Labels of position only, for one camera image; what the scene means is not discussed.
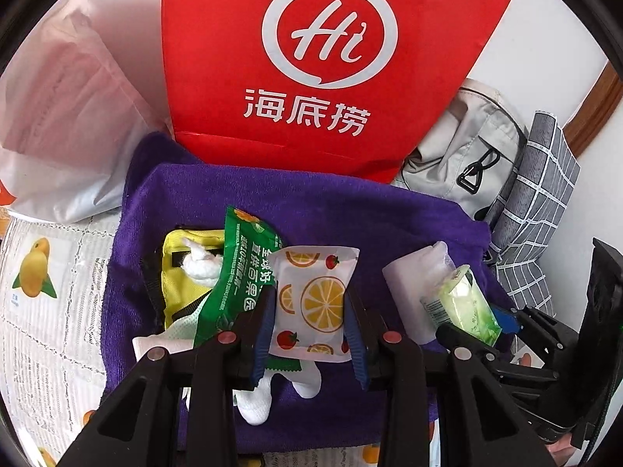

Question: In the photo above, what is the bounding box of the green tissue packet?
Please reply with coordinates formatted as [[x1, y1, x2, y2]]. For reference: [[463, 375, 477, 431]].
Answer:
[[420, 265, 502, 347]]

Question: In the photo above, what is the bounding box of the orange-print wet wipe sachet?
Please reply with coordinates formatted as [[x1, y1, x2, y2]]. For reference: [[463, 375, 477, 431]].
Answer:
[[268, 246, 360, 364]]

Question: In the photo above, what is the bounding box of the green snack packet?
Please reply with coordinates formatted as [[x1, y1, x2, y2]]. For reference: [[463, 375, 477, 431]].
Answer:
[[194, 205, 283, 347]]

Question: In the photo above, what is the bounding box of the yellow black pouch bag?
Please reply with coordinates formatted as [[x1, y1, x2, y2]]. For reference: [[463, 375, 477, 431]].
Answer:
[[160, 229, 225, 329]]

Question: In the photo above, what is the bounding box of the white sponge block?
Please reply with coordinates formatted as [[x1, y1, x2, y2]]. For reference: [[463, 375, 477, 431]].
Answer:
[[382, 241, 455, 345]]

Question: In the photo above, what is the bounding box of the person's right hand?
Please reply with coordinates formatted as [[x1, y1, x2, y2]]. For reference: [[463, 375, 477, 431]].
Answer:
[[546, 435, 577, 466]]

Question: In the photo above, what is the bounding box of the purple towel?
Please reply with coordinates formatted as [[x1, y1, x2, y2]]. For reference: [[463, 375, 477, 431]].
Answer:
[[99, 131, 517, 455]]

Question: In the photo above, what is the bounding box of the grey checked cushion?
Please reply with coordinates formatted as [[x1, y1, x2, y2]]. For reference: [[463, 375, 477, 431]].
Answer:
[[487, 112, 581, 316]]

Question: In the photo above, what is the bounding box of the grey backpack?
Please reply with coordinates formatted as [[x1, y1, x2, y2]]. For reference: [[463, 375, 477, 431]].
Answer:
[[392, 79, 529, 220]]

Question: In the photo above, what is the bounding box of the red paper shopping bag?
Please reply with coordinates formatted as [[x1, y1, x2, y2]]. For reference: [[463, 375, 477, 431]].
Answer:
[[162, 0, 511, 183]]

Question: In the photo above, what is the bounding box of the white Miniso plastic bag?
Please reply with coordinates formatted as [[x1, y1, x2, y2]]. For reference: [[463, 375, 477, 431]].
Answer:
[[1, 0, 167, 223]]

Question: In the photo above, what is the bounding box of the brown wooden door frame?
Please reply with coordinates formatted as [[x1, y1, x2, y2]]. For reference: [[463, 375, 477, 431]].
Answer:
[[564, 62, 623, 158]]

